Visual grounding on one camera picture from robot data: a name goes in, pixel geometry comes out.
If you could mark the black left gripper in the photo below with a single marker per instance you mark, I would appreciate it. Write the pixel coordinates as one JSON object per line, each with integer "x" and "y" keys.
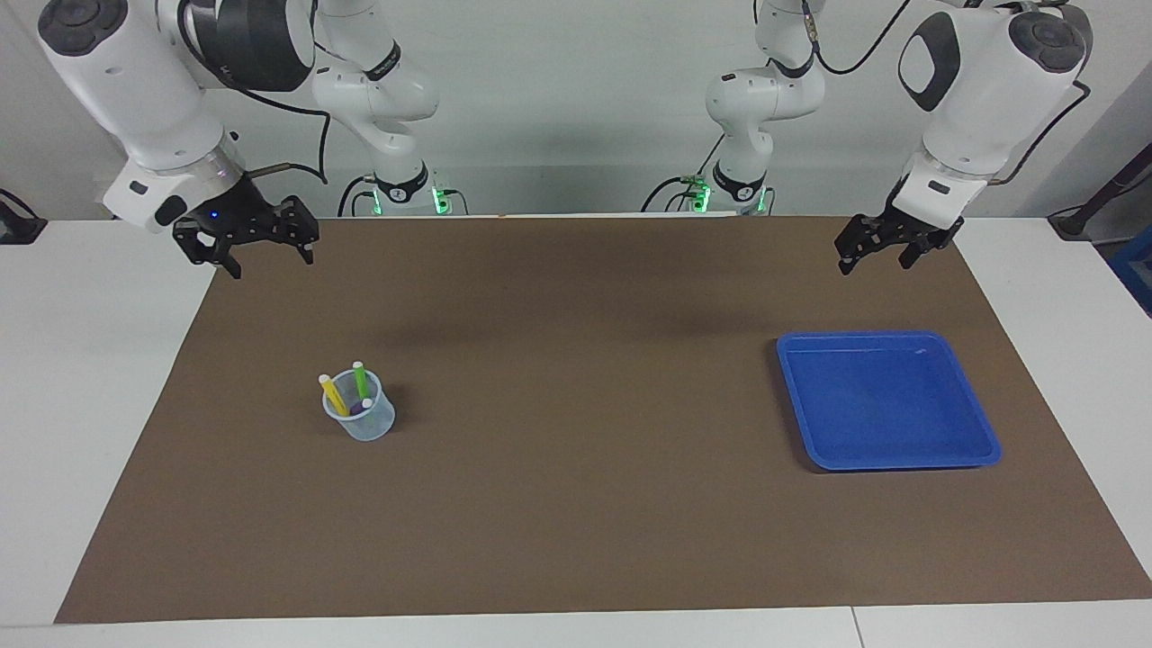
{"x": 886, "y": 229}

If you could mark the blue crate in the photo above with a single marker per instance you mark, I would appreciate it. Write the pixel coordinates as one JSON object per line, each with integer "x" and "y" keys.
{"x": 1136, "y": 279}

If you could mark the brown table mat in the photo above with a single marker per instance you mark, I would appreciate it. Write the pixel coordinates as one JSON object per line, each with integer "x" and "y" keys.
{"x": 576, "y": 504}

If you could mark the green pen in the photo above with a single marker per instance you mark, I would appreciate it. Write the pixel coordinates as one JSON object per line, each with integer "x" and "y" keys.
{"x": 361, "y": 381}

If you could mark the translucent plastic cup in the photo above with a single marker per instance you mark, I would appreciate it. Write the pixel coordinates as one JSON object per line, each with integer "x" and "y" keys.
{"x": 369, "y": 425}

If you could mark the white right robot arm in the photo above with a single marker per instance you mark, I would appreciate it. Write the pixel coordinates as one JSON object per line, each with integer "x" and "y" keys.
{"x": 153, "y": 90}

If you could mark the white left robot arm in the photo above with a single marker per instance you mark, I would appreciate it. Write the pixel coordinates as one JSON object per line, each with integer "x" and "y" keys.
{"x": 972, "y": 81}

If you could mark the yellow pen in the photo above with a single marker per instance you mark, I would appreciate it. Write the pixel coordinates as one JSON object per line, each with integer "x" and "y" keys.
{"x": 334, "y": 394}

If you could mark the black stand foot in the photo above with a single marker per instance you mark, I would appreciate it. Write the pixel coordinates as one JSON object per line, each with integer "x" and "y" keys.
{"x": 18, "y": 225}

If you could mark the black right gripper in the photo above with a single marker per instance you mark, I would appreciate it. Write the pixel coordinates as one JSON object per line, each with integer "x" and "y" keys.
{"x": 238, "y": 220}

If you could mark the blue plastic tray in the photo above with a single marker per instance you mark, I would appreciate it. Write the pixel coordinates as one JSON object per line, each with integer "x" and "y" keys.
{"x": 846, "y": 432}

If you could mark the purple pen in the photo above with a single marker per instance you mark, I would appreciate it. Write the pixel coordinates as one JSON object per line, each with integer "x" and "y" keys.
{"x": 361, "y": 407}

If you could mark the black tripod stand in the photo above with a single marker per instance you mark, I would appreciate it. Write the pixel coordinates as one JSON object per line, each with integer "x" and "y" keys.
{"x": 1102, "y": 193}

